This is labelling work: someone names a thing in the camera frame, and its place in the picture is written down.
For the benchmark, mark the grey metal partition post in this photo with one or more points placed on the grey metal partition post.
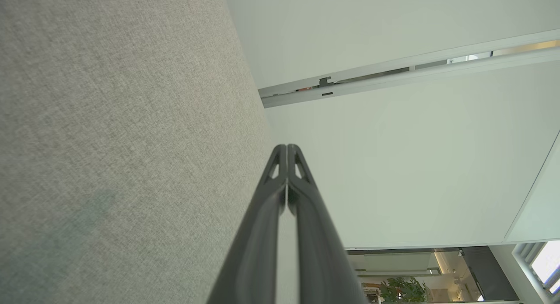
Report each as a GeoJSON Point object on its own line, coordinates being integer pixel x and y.
{"type": "Point", "coordinates": [393, 79]}

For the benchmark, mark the green potted plant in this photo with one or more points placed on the green potted plant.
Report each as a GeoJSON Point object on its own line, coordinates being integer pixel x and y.
{"type": "Point", "coordinates": [402, 291]}

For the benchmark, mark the white framed window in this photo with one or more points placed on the white framed window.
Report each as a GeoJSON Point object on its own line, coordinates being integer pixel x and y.
{"type": "Point", "coordinates": [540, 264]}

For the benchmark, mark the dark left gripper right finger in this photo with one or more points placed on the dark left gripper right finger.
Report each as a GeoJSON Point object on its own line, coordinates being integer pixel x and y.
{"type": "Point", "coordinates": [319, 260]}

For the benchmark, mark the dark grey column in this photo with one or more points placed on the dark grey column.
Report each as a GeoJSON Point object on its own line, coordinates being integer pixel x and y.
{"type": "Point", "coordinates": [490, 273]}

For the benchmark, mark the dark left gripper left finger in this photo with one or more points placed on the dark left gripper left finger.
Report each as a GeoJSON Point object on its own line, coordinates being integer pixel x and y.
{"type": "Point", "coordinates": [258, 251]}

